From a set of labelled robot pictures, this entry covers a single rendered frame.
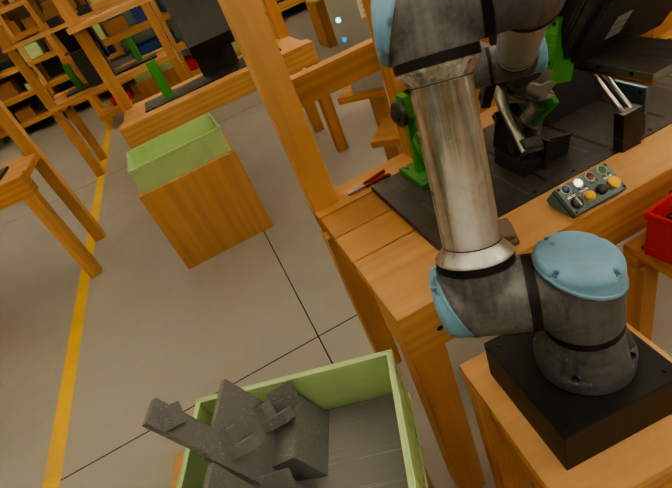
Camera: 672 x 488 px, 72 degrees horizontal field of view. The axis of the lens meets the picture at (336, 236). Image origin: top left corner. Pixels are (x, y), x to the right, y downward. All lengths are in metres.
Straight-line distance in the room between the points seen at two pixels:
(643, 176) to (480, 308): 0.74
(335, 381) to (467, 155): 0.53
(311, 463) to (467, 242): 0.50
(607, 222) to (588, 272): 0.61
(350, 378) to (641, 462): 0.49
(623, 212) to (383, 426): 0.77
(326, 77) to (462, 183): 0.92
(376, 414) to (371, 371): 0.09
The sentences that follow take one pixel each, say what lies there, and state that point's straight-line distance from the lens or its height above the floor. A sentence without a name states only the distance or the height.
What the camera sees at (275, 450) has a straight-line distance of 0.95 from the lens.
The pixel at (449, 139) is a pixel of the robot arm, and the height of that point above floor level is 1.36.
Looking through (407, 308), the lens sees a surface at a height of 0.90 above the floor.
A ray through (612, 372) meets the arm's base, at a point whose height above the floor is 0.99.
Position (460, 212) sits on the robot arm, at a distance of 0.66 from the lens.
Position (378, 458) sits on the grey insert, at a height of 0.85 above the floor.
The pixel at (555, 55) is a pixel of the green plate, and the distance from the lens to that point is 1.31.
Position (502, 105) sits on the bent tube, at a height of 1.06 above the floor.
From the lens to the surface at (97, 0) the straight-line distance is 7.84.
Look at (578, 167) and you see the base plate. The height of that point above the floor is 0.90.
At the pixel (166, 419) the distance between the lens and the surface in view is 0.80.
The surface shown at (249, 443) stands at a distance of 0.84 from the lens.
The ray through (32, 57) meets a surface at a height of 1.16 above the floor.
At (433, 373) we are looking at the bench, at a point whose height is 0.67.
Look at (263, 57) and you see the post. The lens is 1.34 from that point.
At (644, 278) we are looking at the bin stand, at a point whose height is 0.72.
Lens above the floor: 1.66
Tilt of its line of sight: 34 degrees down
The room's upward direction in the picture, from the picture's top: 23 degrees counter-clockwise
